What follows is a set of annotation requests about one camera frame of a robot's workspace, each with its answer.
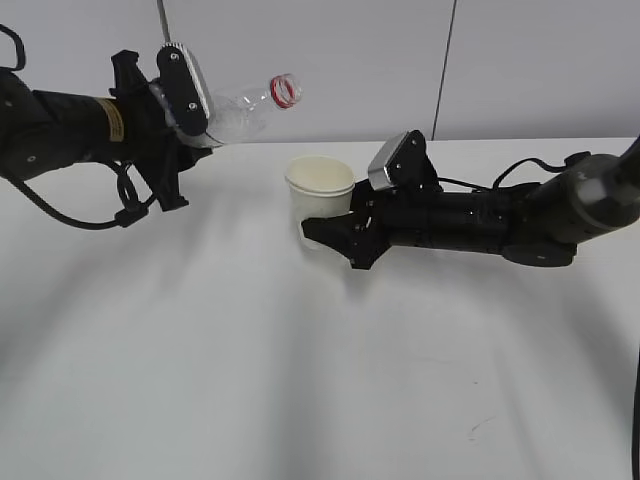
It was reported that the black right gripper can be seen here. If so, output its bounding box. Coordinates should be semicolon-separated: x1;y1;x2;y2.
301;180;480;270

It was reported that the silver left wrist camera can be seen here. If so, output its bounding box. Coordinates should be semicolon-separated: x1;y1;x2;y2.
156;42;212;137

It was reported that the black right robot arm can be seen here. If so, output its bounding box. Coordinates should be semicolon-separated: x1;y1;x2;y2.
301;130;639;270

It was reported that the white paper cup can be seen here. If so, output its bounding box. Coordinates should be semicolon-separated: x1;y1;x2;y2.
285;155;355;250

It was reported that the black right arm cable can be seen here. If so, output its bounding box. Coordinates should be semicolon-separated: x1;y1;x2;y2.
437;149;594;194

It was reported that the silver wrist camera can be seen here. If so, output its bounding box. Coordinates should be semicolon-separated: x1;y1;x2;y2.
156;42;212;137
367;130;440;191

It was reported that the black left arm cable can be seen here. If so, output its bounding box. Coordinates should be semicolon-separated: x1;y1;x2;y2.
0;24;156;231

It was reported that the Nongfu Spring water bottle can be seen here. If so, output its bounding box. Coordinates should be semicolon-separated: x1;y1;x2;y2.
150;73;302;149

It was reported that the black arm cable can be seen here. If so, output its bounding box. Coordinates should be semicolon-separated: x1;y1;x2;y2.
0;24;156;231
437;149;594;194

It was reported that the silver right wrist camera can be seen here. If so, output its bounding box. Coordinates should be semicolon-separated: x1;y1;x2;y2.
367;130;440;191

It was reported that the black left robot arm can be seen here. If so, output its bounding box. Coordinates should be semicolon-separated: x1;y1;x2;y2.
1;50;212;211

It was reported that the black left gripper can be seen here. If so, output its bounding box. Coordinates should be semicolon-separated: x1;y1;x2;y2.
109;50;210;211

